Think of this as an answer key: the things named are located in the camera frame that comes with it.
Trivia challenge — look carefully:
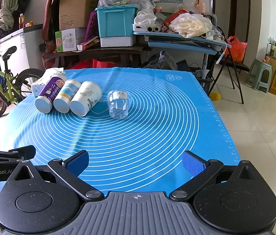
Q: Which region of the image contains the large brown cardboard box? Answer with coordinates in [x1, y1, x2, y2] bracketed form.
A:
[59, 0, 98, 31]

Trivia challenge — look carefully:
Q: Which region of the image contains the green bicycle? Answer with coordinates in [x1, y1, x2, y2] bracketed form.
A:
[0, 46, 44, 117]

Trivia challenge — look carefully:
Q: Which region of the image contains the green white carton box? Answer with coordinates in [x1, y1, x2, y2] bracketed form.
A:
[55, 28, 86, 53]

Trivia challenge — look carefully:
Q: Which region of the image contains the green plastic stool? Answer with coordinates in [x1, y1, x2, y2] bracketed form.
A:
[245, 59, 272, 93]

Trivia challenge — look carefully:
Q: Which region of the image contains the purple paper cup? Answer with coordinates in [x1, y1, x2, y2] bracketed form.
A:
[35, 73, 67, 114]

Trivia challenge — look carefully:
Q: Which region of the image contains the white chest freezer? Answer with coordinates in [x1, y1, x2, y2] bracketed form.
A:
[0, 24, 45, 75]

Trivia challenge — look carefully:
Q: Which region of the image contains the orange plastic bag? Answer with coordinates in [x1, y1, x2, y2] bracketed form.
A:
[225, 36, 248, 63]

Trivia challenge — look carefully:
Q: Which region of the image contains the white floral paper cup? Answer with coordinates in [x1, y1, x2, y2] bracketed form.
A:
[69, 81, 102, 117]

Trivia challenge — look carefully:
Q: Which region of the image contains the blue folding desk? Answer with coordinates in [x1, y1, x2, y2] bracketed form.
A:
[133, 31, 231, 79]

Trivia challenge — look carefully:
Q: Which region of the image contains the teal plastic storage bin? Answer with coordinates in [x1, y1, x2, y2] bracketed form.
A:
[95, 5, 138, 38]

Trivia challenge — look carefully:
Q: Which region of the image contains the white tissue pack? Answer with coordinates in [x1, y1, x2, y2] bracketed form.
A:
[31, 67, 66, 97]

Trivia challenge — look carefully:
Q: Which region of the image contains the white foam box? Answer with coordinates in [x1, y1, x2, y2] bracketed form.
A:
[100, 36, 135, 48]

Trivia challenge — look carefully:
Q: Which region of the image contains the clear plastic cup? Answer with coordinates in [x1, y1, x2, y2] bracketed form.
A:
[107, 90, 131, 120]

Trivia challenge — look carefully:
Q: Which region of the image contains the black folding chair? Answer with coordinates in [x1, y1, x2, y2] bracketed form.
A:
[207, 26, 251, 105]

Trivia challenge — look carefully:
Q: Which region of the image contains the dark wooden table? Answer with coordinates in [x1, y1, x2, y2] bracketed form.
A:
[45, 44, 149, 68]

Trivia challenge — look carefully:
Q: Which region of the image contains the white bag of rings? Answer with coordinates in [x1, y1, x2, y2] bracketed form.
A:
[169, 13, 213, 38]

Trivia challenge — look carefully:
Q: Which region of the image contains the blue silicone baking mat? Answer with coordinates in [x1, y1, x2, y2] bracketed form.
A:
[0, 67, 240, 193]

